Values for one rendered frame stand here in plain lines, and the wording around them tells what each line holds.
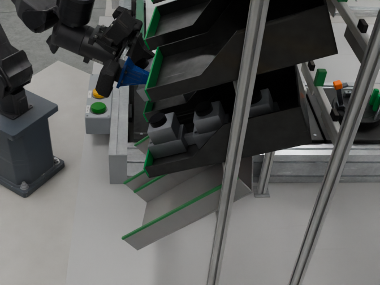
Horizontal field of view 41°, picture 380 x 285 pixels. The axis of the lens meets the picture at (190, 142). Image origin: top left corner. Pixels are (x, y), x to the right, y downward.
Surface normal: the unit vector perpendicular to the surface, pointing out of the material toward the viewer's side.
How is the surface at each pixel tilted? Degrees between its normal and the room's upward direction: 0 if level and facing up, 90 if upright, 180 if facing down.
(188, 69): 25
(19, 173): 90
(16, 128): 0
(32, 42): 0
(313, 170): 90
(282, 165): 90
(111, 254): 0
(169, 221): 90
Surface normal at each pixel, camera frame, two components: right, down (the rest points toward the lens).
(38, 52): 0.07, -0.76
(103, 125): 0.07, 0.65
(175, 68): -0.36, -0.73
